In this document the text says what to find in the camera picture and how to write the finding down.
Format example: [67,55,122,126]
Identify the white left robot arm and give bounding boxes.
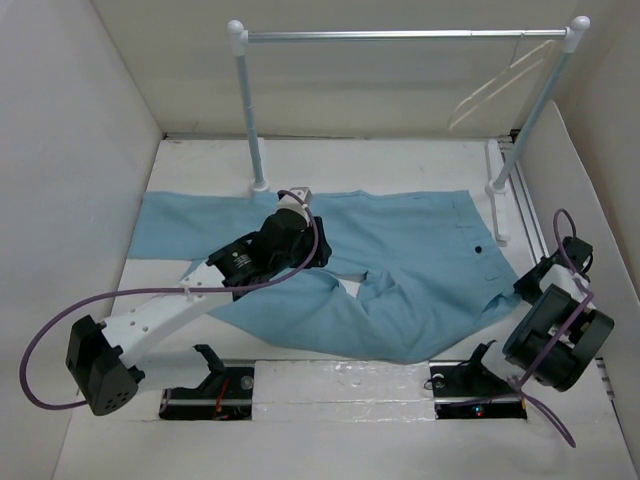
[66,208,332,416]

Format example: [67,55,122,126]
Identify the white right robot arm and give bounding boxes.
[502,236,615,392]

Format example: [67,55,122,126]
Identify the aluminium side rail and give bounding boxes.
[510,161,549,262]

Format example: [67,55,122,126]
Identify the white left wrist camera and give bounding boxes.
[277,187,312,216]

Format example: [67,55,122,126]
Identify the cream plastic clothes hanger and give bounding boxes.
[447,40,555,137]

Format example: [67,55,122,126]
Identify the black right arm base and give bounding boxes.
[423,361,527,420]

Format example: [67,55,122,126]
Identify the white metal clothes rack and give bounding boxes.
[227,16,591,245]

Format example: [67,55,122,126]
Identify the light blue trousers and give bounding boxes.
[129,187,522,365]

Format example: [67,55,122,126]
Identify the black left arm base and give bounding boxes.
[158,363,255,421]

